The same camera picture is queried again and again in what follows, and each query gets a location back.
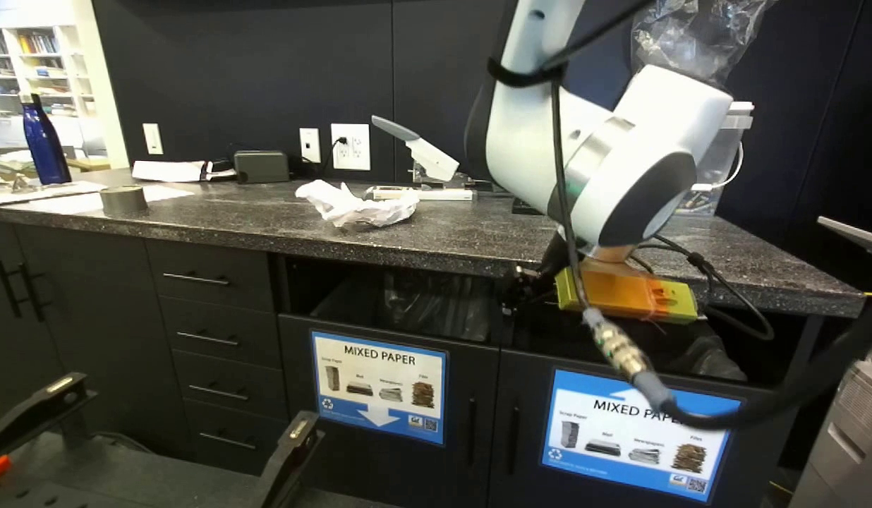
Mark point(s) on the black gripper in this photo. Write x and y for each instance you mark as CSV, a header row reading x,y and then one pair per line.
x,y
560,259

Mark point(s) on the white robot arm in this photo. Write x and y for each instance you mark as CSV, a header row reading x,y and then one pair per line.
x,y
549,141

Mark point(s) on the black recycling bin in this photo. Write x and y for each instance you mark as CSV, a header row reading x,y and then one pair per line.
x,y
522,376

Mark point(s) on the black bin liner bag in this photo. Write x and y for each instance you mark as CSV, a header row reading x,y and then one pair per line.
x,y
711,356
407,307

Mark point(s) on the black tilt-out bin door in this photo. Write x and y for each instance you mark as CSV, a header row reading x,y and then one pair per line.
x,y
378,470

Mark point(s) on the black counter cabinet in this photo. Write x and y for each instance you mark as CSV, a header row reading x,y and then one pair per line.
x,y
505,339

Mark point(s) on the mixed paper sign up arrow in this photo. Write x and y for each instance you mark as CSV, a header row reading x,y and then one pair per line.
x,y
605,452

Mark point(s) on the mixed paper sign down arrow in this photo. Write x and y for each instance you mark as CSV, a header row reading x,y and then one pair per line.
x,y
378,386

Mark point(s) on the wide white outlet plate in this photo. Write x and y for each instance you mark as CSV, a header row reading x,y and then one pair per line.
x,y
355,151

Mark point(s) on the clear plastic bag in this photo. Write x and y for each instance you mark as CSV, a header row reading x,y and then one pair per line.
x,y
697,37

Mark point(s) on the black box device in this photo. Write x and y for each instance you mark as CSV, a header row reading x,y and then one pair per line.
x,y
259,165

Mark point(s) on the black cabinet drawer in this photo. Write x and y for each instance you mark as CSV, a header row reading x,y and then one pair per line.
x,y
210,259
223,321
238,456
231,371

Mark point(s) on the grey office printer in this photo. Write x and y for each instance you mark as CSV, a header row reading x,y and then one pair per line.
x,y
848,452

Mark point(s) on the white black handheld device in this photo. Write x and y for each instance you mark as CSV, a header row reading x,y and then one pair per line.
x,y
217,174

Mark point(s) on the large white paper sheet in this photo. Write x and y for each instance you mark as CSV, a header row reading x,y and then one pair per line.
x,y
170,191

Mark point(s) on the white folded paper stack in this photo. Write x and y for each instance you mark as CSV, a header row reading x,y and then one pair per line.
x,y
166,170

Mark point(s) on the tape roll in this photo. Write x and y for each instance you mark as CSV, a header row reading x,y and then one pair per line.
x,y
125,198

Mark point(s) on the black cabinet door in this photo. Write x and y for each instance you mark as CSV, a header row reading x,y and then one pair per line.
x,y
0,349
97,321

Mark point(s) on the white bookshelf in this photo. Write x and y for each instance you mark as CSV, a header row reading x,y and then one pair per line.
x,y
110,95

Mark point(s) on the blue water bottle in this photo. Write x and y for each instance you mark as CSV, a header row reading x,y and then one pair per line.
x,y
45,141

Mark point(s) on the black clamp bar orange tip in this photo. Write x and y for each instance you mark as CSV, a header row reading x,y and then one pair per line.
x,y
34,411

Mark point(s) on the amber wrist camera box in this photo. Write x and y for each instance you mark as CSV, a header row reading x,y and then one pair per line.
x,y
633,291

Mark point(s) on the small white wall plate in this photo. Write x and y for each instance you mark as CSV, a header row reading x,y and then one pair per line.
x,y
312,144

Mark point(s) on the white wall switch plate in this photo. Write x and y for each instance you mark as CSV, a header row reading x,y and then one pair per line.
x,y
153,136

